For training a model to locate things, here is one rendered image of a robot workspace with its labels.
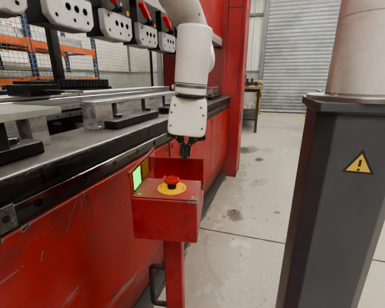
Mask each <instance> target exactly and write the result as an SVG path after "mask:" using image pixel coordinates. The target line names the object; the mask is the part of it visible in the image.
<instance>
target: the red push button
mask: <svg viewBox="0 0 385 308"><path fill-rule="evenodd" d="M179 181H180V179H179V177H178V176H175V175H169V176H167V177H165V178H164V182H165V184H167V188H168V189H176V187H177V185H176V184H177V183H178V182H179Z"/></svg>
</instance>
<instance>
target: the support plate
mask: <svg viewBox="0 0 385 308"><path fill-rule="evenodd" d="M61 113H62V110H61V107H56V106H34V105H22V104H0V123H4V122H11V121H16V120H23V119H30V118H34V117H42V116H50V115H54V114H61Z"/></svg>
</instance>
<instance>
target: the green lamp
mask: <svg viewBox="0 0 385 308"><path fill-rule="evenodd" d="M133 180H134V190H135V189H136V188H137V187H138V186H139V184H140V183H141V170H140V166H139V167H138V168H137V169H136V170H135V171H134V172H133Z"/></svg>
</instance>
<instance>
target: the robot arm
mask: <svg viewBox="0 0 385 308"><path fill-rule="evenodd" d="M158 1H159V3H160V4H161V6H162V8H163V9H164V11H165V12H166V13H167V14H168V16H169V18H170V19H171V21H172V22H173V24H174V26H175V28H176V29H177V47H176V59H175V80H174V83H175V84H173V85H172V90H175V93H178V94H175V96H172V99H171V103H170V109H169V118H168V124H167V130H168V133H167V135H168V136H169V137H171V138H174V139H176V141H177V142H178V143H179V145H180V156H181V159H182V160H183V159H185V160H187V159H188V157H189V156H191V146H192V145H193V144H194V143H196V142H197V141H204V140H206V135H205V130H206V126H207V99H205V98H204V97H203V95H206V93H207V82H208V74H209V72H211V71H212V69H213V67H214V66H215V53H214V49H213V44H212V34H213V30H212V28H211V27H209V26H208V24H207V21H206V19H205V15H204V12H203V10H202V7H201V5H200V2H199V0H158ZM321 91H322V90H317V91H316V92H311V93H307V95H306V98H307V99H310V100H318V101H330V102H339V103H361V104H379V105H385V0H341V4H340V10H339V17H338V22H337V28H336V32H335V38H334V44H333V49H332V55H331V61H330V65H329V71H328V78H327V82H326V88H325V92H321ZM185 136H188V137H189V140H188V143H187V144H185Z"/></svg>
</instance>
